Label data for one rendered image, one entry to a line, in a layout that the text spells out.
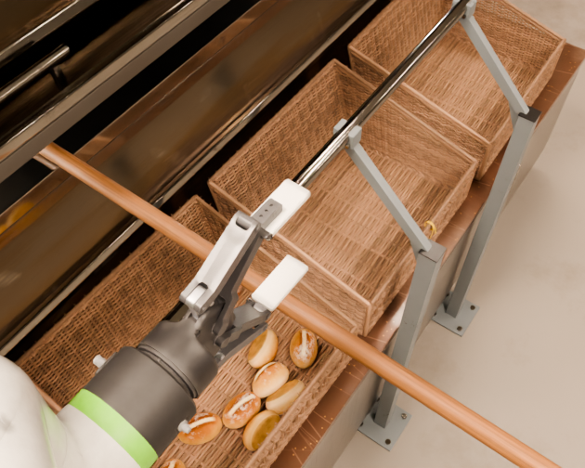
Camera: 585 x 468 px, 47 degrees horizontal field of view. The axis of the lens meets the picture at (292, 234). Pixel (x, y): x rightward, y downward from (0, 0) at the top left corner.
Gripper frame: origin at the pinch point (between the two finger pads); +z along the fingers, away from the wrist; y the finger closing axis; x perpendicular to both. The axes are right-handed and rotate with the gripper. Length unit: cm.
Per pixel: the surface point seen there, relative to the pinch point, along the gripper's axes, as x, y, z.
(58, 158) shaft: -54, 28, 5
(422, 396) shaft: 18.2, 28.6, 5.1
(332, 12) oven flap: -56, 50, 93
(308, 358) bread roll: -13, 86, 23
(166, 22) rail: -41.2, 5.3, 23.6
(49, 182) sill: -55, 32, 2
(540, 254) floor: 16, 149, 133
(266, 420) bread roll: -11, 84, 5
